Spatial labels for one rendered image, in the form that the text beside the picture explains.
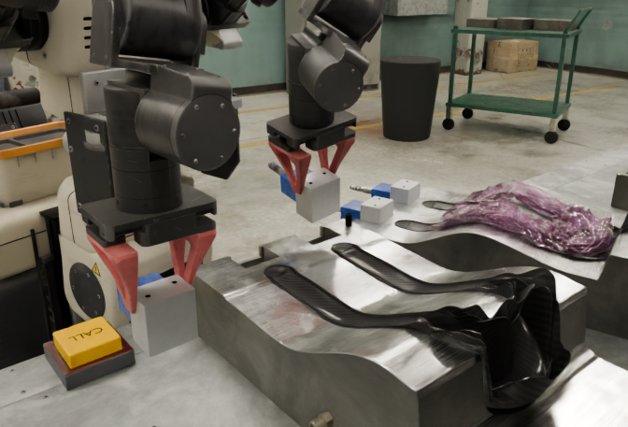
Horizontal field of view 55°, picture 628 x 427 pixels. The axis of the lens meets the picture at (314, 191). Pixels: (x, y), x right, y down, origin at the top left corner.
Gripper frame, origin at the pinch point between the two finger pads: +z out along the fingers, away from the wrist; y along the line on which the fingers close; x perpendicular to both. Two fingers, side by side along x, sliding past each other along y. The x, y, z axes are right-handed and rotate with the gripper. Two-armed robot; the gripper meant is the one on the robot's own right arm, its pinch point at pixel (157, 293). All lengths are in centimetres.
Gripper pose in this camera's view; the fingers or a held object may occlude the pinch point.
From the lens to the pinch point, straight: 58.5
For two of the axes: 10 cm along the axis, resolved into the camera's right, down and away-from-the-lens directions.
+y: 7.7, -2.0, 6.0
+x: -6.3, -2.6, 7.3
